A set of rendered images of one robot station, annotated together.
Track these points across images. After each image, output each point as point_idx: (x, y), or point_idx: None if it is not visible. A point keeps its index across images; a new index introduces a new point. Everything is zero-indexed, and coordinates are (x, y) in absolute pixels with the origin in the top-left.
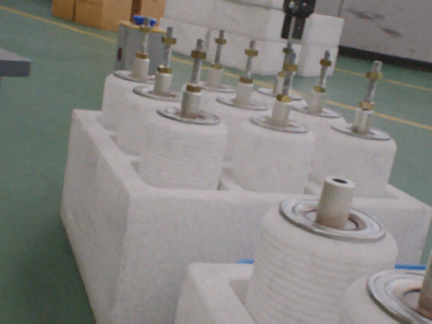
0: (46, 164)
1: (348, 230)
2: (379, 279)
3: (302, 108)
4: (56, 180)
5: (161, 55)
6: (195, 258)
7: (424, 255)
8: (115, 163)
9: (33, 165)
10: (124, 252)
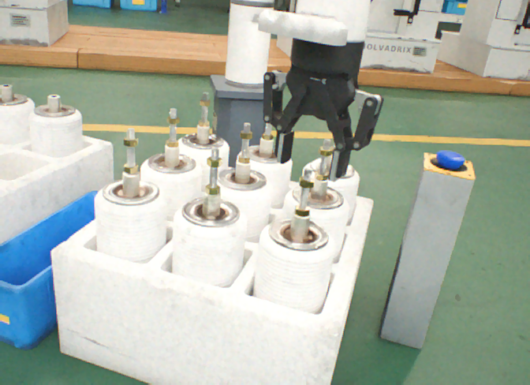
0: (500, 319)
1: (45, 108)
2: (25, 99)
3: (222, 208)
4: (446, 308)
5: (417, 192)
6: None
7: None
8: (229, 168)
9: (493, 311)
10: None
